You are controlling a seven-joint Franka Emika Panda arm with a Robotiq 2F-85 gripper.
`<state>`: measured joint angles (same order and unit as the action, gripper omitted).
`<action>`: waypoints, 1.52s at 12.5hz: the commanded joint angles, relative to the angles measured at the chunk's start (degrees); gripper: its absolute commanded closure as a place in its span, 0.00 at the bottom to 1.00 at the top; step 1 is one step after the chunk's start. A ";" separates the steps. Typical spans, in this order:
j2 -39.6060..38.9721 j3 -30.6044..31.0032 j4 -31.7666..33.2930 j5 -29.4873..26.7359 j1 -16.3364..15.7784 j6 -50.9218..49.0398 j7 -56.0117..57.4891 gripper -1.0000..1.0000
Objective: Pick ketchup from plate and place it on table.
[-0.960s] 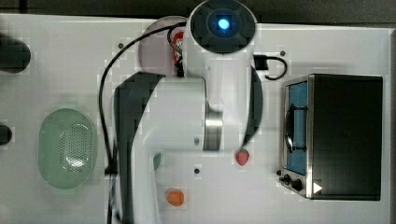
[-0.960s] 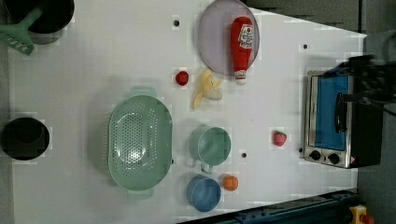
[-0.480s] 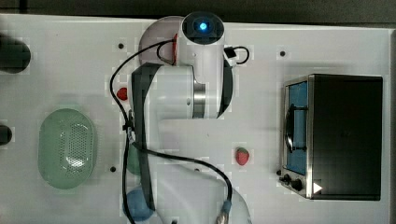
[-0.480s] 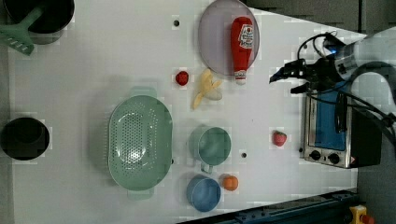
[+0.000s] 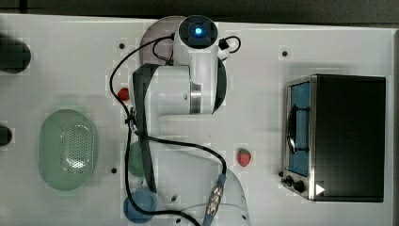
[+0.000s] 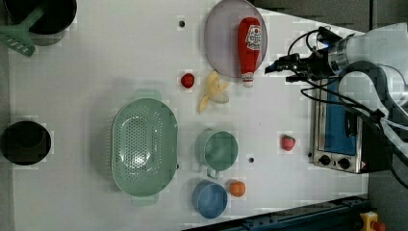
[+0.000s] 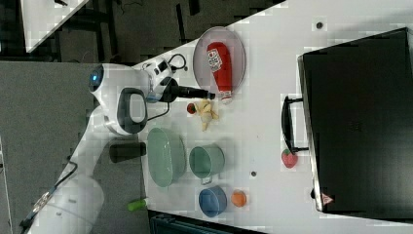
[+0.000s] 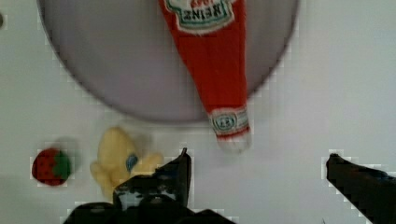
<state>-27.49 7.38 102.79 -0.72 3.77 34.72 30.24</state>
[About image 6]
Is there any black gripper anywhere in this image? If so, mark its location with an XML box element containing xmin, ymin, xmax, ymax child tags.
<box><xmin>265</xmin><ymin>48</ymin><xmax>335</xmax><ymax>83</ymax></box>

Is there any red plush ketchup bottle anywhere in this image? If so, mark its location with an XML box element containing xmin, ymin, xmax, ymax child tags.
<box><xmin>238</xmin><ymin>17</ymin><xmax>262</xmax><ymax>88</ymax></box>

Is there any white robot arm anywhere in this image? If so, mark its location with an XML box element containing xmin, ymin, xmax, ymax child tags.
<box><xmin>265</xmin><ymin>23</ymin><xmax>407</xmax><ymax>162</ymax></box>

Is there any grey round plate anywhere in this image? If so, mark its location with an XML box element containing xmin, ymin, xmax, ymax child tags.
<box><xmin>204</xmin><ymin>0</ymin><xmax>268</xmax><ymax>78</ymax></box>

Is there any pink plush strawberry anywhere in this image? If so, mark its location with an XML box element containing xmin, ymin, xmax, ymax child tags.
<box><xmin>281</xmin><ymin>135</ymin><xmax>295</xmax><ymax>151</ymax></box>

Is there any peeled plush banana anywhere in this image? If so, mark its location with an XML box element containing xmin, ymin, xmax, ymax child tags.
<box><xmin>198</xmin><ymin>71</ymin><xmax>229</xmax><ymax>113</ymax></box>

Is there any small red plush tomato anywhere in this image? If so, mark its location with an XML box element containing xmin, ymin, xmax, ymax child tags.
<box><xmin>181</xmin><ymin>73</ymin><xmax>194</xmax><ymax>89</ymax></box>

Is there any green mug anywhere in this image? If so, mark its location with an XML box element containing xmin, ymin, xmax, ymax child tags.
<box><xmin>194</xmin><ymin>129</ymin><xmax>239</xmax><ymax>180</ymax></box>

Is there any orange plush fruit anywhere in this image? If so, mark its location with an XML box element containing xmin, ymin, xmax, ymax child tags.
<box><xmin>229</xmin><ymin>181</ymin><xmax>246</xmax><ymax>197</ymax></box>

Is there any blue mug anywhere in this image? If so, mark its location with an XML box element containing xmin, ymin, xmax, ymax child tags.
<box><xmin>191</xmin><ymin>180</ymin><xmax>228</xmax><ymax>219</ymax></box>

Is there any green perforated colander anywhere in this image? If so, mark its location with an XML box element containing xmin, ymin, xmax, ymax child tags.
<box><xmin>111</xmin><ymin>89</ymin><xmax>178</xmax><ymax>206</ymax></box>

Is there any black cylinder cup upper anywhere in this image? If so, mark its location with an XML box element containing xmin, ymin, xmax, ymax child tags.
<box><xmin>2</xmin><ymin>0</ymin><xmax>77</xmax><ymax>35</ymax></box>

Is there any black cylinder cup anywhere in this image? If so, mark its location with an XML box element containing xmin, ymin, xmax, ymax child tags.
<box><xmin>1</xmin><ymin>121</ymin><xmax>52</xmax><ymax>166</ymax></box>
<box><xmin>2</xmin><ymin>0</ymin><xmax>77</xmax><ymax>35</ymax></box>

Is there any green spatula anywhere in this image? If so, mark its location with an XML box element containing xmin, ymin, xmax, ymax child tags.
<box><xmin>0</xmin><ymin>6</ymin><xmax>44</xmax><ymax>58</ymax></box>

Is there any black cylinder cup lower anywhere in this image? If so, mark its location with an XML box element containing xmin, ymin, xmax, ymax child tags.
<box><xmin>1</xmin><ymin>121</ymin><xmax>52</xmax><ymax>166</ymax></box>

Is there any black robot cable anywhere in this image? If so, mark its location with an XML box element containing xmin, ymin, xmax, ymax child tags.
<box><xmin>287</xmin><ymin>27</ymin><xmax>408</xmax><ymax>191</ymax></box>

